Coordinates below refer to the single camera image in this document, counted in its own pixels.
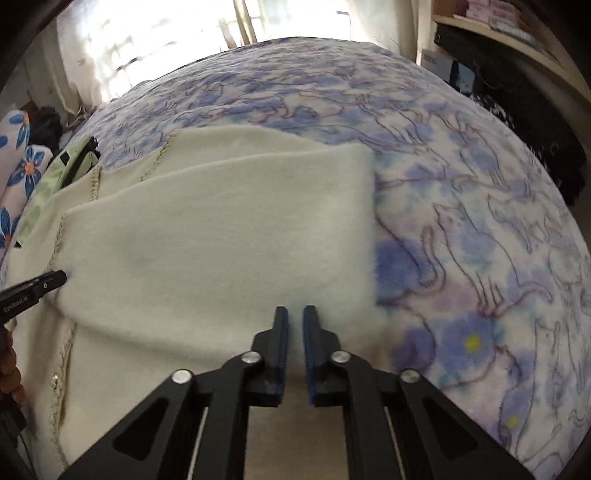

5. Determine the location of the black hanging clothing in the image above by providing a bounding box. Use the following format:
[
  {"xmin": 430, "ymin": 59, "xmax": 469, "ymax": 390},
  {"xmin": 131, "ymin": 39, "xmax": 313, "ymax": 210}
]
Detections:
[{"xmin": 434, "ymin": 23, "xmax": 588, "ymax": 207}]

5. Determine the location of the dark blue box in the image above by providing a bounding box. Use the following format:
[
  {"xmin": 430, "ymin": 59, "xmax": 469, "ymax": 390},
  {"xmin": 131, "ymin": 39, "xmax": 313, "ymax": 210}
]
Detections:
[{"xmin": 450, "ymin": 60, "xmax": 479, "ymax": 96}]

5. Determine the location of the cream fleece garment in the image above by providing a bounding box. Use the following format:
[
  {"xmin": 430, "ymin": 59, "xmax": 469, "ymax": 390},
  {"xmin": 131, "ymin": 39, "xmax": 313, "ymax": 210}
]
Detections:
[{"xmin": 4, "ymin": 124, "xmax": 393, "ymax": 480}]

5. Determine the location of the dark clothes pile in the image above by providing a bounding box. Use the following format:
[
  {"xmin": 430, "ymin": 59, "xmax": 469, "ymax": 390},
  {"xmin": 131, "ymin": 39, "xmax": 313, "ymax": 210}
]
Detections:
[{"xmin": 28, "ymin": 106, "xmax": 64, "ymax": 149}]

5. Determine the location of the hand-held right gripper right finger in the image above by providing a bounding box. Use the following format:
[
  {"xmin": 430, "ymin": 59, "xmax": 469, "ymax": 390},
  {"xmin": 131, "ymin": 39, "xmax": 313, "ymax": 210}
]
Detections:
[{"xmin": 303, "ymin": 305, "xmax": 536, "ymax": 480}]

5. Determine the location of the wooden shelf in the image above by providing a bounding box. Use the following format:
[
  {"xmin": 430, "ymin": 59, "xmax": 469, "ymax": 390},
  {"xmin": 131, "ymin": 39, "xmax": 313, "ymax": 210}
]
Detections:
[{"xmin": 431, "ymin": 13, "xmax": 583, "ymax": 95}]

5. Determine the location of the black and white patterned cloth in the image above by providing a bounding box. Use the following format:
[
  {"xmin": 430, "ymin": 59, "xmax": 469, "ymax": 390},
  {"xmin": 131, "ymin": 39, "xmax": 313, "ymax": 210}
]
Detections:
[{"xmin": 475, "ymin": 92, "xmax": 516, "ymax": 131}]

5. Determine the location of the blue cat print blanket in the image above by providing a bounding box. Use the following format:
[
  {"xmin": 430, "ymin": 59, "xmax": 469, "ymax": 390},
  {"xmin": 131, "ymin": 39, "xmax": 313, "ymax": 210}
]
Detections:
[{"xmin": 0, "ymin": 36, "xmax": 591, "ymax": 480}]

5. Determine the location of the green bag with black straps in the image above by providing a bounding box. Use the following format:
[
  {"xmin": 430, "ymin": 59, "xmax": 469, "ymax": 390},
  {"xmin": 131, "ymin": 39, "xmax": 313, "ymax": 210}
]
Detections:
[{"xmin": 16, "ymin": 135, "xmax": 101, "ymax": 247}]

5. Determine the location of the stack of pink boxes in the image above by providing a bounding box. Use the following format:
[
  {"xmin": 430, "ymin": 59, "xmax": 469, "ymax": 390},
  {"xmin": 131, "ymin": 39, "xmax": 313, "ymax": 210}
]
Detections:
[{"xmin": 465, "ymin": 0, "xmax": 532, "ymax": 29}]

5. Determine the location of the white floral curtain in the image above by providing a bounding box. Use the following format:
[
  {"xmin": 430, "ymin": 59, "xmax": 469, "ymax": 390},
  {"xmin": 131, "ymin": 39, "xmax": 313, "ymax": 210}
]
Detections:
[{"xmin": 23, "ymin": 0, "xmax": 419, "ymax": 114}]

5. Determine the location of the wooden window frame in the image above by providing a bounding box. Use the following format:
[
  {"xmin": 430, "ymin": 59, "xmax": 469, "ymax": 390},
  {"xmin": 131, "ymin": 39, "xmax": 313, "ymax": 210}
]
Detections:
[{"xmin": 218, "ymin": 0, "xmax": 260, "ymax": 48}]

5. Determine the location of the white cardboard box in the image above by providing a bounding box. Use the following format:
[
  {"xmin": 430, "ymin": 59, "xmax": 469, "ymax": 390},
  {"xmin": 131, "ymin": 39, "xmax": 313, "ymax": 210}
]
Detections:
[{"xmin": 418, "ymin": 47, "xmax": 455, "ymax": 89}]

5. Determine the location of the person's left hand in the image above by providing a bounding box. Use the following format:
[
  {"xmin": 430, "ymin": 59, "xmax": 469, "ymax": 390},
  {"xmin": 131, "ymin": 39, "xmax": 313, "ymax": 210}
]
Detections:
[{"xmin": 0, "ymin": 329, "xmax": 27, "ymax": 403}]

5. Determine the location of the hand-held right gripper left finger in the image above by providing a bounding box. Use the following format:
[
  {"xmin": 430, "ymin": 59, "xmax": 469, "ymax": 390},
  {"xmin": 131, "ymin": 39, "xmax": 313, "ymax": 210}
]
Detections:
[{"xmin": 58, "ymin": 305, "xmax": 291, "ymax": 480}]

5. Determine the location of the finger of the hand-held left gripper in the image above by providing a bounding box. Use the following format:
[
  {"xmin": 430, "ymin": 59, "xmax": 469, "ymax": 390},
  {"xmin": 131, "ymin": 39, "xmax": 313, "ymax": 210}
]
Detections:
[{"xmin": 25, "ymin": 270, "xmax": 68, "ymax": 298}]

